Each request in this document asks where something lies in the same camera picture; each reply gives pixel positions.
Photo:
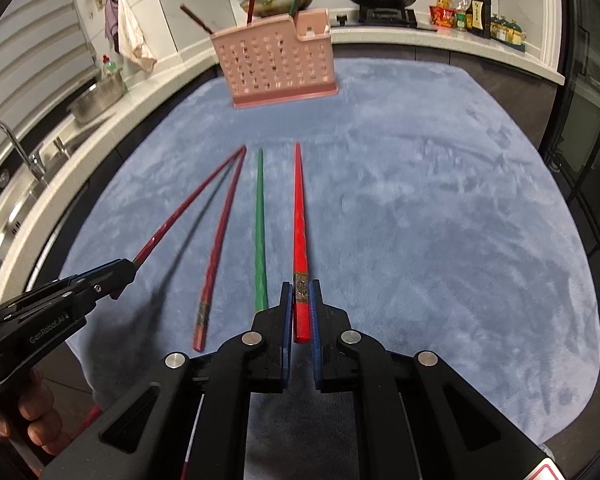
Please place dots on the small green-lid spice jar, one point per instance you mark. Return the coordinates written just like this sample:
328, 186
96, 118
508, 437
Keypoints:
515, 32
498, 27

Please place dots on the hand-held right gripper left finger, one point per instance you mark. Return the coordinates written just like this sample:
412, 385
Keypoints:
286, 320

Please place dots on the large dark soy sauce bottle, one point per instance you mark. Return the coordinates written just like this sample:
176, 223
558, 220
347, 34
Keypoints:
479, 12

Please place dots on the stainless steel sink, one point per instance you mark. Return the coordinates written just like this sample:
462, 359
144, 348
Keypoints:
35, 195

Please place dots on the purple hanging cloth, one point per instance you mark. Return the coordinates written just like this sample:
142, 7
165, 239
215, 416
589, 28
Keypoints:
112, 25

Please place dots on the window blind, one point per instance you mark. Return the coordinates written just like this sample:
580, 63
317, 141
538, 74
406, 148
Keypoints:
35, 45

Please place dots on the white hanging towel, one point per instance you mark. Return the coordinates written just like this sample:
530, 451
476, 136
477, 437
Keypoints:
132, 35

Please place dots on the clear plastic bottle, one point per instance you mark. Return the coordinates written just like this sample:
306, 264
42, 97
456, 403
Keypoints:
462, 7

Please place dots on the chrome sink faucet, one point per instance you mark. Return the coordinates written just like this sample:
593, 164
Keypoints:
20, 150

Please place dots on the red seasoning packet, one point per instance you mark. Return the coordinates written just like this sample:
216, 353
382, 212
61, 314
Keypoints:
442, 16

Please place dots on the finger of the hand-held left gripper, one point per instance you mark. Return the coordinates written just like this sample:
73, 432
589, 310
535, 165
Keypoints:
102, 269
115, 282

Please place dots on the green dish soap bottle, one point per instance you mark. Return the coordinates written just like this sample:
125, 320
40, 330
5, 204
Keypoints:
112, 70

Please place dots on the blue fleece mat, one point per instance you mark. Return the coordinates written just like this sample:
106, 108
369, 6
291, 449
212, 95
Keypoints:
430, 210

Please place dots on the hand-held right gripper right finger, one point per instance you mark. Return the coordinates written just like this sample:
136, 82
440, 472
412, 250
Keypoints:
316, 320

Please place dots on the person's left hand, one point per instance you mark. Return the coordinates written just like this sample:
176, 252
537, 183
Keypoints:
37, 410

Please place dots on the dark red chopstick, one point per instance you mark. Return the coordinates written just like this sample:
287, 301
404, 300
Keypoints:
190, 205
220, 250
252, 0

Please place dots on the bright red chopstick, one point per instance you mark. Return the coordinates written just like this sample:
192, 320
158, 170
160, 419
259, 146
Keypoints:
299, 220

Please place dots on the dark brown chopstick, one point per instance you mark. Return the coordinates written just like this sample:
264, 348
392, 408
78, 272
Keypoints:
196, 20

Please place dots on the black glass gas hob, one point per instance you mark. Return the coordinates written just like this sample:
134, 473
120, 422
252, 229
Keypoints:
387, 17

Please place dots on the beige wok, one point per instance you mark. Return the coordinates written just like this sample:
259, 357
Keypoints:
275, 5

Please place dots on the pink perforated utensil holder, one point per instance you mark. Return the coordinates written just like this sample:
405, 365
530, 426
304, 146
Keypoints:
270, 60

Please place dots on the stainless steel pot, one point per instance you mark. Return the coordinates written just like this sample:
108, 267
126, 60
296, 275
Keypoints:
95, 102

